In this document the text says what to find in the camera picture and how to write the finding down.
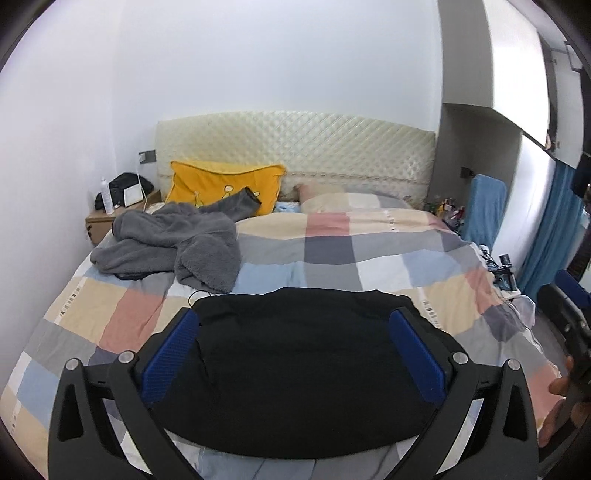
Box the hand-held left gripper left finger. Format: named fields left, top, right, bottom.
left=47, top=307, right=204, bottom=480

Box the cream quilted headboard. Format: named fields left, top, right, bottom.
left=154, top=110, right=437, bottom=208

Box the white overhead cabinet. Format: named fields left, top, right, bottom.
left=438, top=0, right=591, bottom=169

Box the blue curtain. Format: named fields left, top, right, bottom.
left=519, top=161, right=587, bottom=305

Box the blue towel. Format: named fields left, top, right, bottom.
left=462, top=174, right=506, bottom=252

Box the grey fleece robe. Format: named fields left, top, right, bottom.
left=90, top=187, right=263, bottom=294

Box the wooden nightstand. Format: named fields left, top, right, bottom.
left=84, top=188, right=162, bottom=246

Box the patchwork quilt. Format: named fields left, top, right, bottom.
left=0, top=191, right=561, bottom=480

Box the dark hanging cloth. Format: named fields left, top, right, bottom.
left=571, top=154, right=591, bottom=198

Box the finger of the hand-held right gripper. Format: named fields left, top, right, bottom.
left=554, top=270, right=591, bottom=306

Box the person's right hand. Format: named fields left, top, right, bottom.
left=539, top=355, right=578, bottom=448

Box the black garment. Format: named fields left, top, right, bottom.
left=187, top=287, right=467, bottom=460

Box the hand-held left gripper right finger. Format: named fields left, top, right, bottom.
left=389, top=307, right=540, bottom=480

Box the cluster of small bottles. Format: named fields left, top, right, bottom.
left=431, top=198, right=466, bottom=224

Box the black bag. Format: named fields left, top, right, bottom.
left=95, top=172, right=154, bottom=210

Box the patchwork pillow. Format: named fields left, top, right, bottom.
left=295, top=182, right=411, bottom=214

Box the yellow pillow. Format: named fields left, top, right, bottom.
left=165, top=160, right=286, bottom=217

